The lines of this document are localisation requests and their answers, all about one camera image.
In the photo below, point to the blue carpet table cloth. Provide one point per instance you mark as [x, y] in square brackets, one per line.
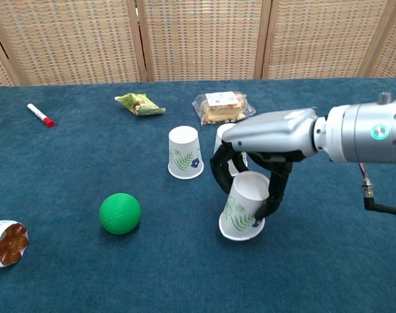
[70, 169]

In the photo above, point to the green crumpled snack packet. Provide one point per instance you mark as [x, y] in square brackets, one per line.
[140, 103]

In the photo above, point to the brown bottle with white label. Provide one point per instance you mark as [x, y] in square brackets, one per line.
[5, 243]

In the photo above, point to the white floral paper cup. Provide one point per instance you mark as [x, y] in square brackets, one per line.
[224, 129]
[184, 153]
[241, 208]

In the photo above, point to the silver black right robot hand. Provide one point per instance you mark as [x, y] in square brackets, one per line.
[276, 133]

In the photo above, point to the white marker with red cap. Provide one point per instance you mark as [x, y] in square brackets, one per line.
[38, 113]

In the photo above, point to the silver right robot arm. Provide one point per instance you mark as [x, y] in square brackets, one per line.
[364, 130]

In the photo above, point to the green rubber ball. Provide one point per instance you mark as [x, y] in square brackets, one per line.
[120, 213]

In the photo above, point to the cake slice in clear bag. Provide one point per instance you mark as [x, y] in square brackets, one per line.
[222, 109]

